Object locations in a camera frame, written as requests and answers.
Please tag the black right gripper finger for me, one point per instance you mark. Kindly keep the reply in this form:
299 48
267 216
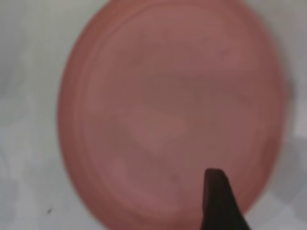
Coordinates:
220 206

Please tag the pink plate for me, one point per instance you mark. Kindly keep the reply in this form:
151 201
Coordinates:
156 107

